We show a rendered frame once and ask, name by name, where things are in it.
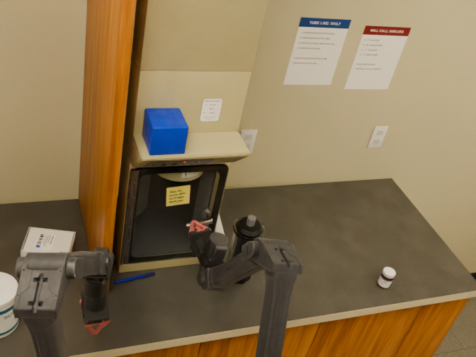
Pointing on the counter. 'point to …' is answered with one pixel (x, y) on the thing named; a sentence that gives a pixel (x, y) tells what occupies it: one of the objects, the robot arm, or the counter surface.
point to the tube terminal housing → (189, 106)
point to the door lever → (202, 219)
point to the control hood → (195, 149)
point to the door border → (129, 216)
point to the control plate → (178, 162)
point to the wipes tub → (8, 324)
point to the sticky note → (178, 195)
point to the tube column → (197, 34)
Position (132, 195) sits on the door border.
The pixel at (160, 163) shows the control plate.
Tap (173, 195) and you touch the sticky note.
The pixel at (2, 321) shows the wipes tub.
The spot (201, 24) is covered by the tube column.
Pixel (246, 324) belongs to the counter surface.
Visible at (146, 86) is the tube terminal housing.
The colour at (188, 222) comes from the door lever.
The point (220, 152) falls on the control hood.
